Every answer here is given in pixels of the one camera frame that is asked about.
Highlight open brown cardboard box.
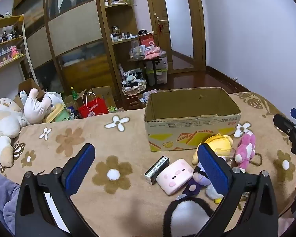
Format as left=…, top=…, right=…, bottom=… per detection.
left=13, top=78, right=45, bottom=109

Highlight black cable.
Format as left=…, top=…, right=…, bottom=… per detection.
left=280, top=193, right=296, bottom=219

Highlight rows of small figurines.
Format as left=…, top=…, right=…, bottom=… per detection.
left=0, top=30, right=22, bottom=70

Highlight pink and white plush toy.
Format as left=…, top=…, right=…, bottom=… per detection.
left=234, top=131, right=256, bottom=170

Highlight white and green storage bin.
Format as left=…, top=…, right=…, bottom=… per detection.
left=145, top=57, right=169, bottom=86

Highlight purple fleece clothing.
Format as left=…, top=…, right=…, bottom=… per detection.
left=0, top=168, right=21, bottom=236

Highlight wooden door with glass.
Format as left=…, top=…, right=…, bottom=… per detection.
left=144, top=0, right=206, bottom=74

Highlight wooden corner shelf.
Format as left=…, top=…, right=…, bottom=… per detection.
left=96, top=0, right=148, bottom=104

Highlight black rectangular box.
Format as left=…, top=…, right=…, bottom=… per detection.
left=144, top=155, right=170, bottom=185

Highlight purple plush doll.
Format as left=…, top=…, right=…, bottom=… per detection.
left=176, top=163, right=224, bottom=204

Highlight white-haired plush doll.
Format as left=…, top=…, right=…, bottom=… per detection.
left=43, top=91, right=65, bottom=111

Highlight small dark table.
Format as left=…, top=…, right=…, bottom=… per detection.
left=128, top=54, right=168, bottom=87

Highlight wooden wardrobe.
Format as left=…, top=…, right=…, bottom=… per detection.
left=12, top=0, right=121, bottom=97

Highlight yellow display shelf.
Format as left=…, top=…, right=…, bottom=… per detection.
left=0, top=15, right=37, bottom=92

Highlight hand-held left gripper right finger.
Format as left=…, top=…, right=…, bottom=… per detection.
left=196, top=143, right=279, bottom=237

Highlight wicker basket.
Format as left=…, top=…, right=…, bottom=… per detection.
left=122, top=70, right=147, bottom=97

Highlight yellow plush toy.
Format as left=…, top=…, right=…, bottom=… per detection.
left=192, top=133, right=234, bottom=165

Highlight red paper bag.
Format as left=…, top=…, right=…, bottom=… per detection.
left=78, top=92, right=110, bottom=119

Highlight pink pig plush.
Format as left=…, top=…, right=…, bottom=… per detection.
left=156, top=158, right=195, bottom=196

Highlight white plush with pink feet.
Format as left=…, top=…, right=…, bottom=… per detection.
left=19, top=88, right=52, bottom=124

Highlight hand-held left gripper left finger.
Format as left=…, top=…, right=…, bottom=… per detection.
left=15, top=143, right=99, bottom=237

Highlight printed cardboard box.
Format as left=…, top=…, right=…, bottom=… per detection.
left=144, top=87, right=242, bottom=152

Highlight large white plush toy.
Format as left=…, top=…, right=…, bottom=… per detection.
left=0, top=97, right=27, bottom=168

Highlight black and white fluffy plush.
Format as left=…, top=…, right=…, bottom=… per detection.
left=163, top=197, right=216, bottom=237

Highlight pink packets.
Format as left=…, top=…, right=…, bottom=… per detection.
left=144, top=47, right=167, bottom=60

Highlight green and yellow plush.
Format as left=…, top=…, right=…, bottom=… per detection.
left=43, top=104, right=69, bottom=123

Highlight clear plastic wrapper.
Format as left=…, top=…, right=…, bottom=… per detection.
left=216, top=148, right=235, bottom=164

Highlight open cardboard box with flaps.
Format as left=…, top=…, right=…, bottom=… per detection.
left=64, top=86, right=116, bottom=111

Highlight clear jar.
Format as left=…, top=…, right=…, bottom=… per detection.
left=129, top=46, right=146, bottom=60

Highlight red box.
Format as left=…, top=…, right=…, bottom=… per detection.
left=139, top=35, right=155, bottom=48

